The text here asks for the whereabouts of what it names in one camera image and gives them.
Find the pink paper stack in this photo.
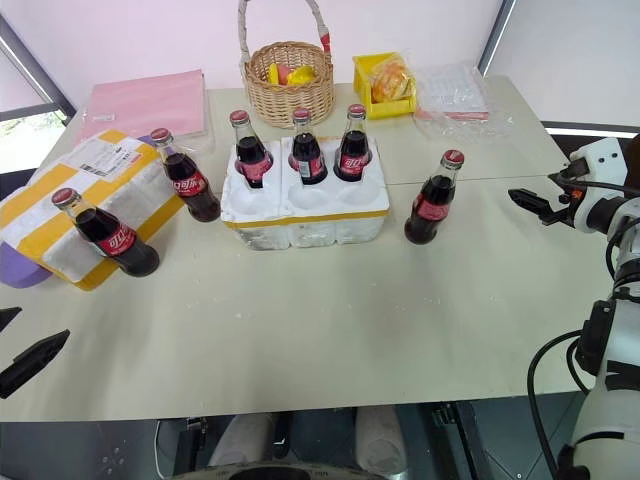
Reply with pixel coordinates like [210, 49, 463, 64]
[78, 69, 208, 147]

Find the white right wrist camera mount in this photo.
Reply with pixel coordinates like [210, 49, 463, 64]
[568, 136, 629, 188]

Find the white foam bottle tray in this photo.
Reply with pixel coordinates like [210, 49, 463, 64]
[220, 135, 391, 251]

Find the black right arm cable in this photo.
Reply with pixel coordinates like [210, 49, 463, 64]
[526, 328, 597, 480]

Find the white parcel with yellow tape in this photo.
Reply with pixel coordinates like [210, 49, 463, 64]
[0, 129, 187, 293]

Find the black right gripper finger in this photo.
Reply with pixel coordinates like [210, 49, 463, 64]
[546, 168, 584, 185]
[507, 187, 552, 217]

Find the bagged orange bread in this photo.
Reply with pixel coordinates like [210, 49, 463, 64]
[369, 60, 417, 104]

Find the yellow plastic bin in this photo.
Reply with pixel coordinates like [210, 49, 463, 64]
[352, 51, 419, 121]

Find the purple object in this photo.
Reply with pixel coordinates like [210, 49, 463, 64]
[0, 241, 54, 289]

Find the yellow snack packet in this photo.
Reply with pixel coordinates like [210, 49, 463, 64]
[268, 63, 317, 87]

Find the wicker basket with handle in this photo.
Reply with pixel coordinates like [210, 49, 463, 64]
[236, 0, 336, 129]

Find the clear plastic bag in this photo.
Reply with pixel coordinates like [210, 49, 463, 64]
[411, 61, 515, 140]

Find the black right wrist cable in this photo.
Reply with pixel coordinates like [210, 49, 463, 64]
[573, 178, 640, 195]

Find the black table frame bracket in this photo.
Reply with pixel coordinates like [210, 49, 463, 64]
[183, 416, 210, 472]
[430, 401, 484, 480]

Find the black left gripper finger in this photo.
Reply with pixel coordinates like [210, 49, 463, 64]
[0, 328, 72, 400]
[0, 305, 24, 332]

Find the black window frame bar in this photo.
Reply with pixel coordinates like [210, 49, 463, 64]
[476, 0, 518, 77]
[0, 13, 77, 127]

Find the grey rounded robot leg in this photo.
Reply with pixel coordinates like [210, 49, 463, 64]
[354, 406, 409, 475]
[206, 412, 277, 469]

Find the glass cola bottle red label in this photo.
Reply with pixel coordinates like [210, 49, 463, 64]
[333, 103, 373, 183]
[288, 107, 330, 187]
[51, 187, 161, 278]
[149, 127, 223, 224]
[403, 148, 468, 246]
[229, 109, 275, 191]

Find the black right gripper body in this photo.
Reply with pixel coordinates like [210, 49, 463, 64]
[539, 179, 587, 229]

